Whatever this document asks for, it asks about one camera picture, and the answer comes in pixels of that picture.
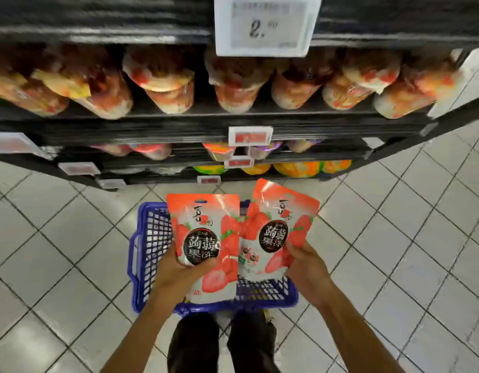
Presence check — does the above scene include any person's left hand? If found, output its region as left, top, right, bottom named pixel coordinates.
left=152, top=242, right=219, bottom=311

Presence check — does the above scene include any person's right hand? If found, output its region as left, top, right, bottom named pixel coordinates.
left=284, top=240, right=335, bottom=307

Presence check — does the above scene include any blue plastic shopping basket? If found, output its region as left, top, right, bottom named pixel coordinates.
left=127, top=199, right=299, bottom=317

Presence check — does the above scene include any red strawberry jelly bag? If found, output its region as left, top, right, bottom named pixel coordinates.
left=166, top=194, right=241, bottom=305
left=237, top=178, right=321, bottom=283

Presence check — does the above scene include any black low shelf rack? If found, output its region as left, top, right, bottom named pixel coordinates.
left=0, top=0, right=479, bottom=191

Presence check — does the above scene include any person's right forearm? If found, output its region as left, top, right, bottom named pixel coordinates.
left=317, top=287, right=405, bottom=373

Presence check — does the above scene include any person's left forearm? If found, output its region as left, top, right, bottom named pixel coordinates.
left=101, top=295, right=178, bottom=373

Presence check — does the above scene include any person's left leg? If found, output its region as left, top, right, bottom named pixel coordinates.
left=167, top=312, right=221, bottom=373

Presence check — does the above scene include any person's leg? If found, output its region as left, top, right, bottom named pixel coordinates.
left=167, top=312, right=221, bottom=373
left=226, top=310, right=281, bottom=373

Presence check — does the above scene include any person's right leg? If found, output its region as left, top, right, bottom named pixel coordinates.
left=226, top=310, right=281, bottom=373

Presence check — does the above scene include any row of white orange cups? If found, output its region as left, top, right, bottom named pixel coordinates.
left=0, top=44, right=464, bottom=121

